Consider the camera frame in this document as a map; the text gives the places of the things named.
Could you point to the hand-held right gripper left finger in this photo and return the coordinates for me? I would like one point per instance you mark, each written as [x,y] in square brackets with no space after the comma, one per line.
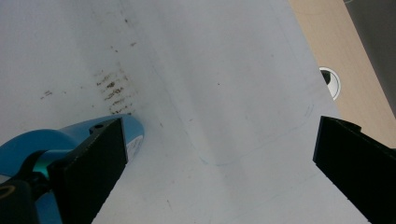
[87,168]

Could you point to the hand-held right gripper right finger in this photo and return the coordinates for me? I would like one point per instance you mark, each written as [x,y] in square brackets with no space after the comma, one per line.
[358,168]

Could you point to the blue bottle with white cap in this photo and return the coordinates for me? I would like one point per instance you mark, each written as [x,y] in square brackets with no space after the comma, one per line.
[21,149]

